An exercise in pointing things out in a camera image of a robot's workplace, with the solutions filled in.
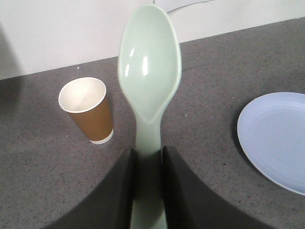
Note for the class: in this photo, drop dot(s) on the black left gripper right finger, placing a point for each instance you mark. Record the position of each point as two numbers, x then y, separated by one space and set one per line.
190 204

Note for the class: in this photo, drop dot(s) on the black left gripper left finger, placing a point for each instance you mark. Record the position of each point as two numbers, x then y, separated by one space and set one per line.
109 206

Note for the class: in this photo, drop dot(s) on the brown paper cup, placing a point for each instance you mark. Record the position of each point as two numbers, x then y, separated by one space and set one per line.
85 101

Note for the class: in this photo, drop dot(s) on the pale green spoon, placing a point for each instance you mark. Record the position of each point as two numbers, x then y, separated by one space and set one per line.
149 73

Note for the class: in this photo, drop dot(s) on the light blue plate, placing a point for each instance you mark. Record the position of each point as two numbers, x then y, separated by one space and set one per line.
271 132

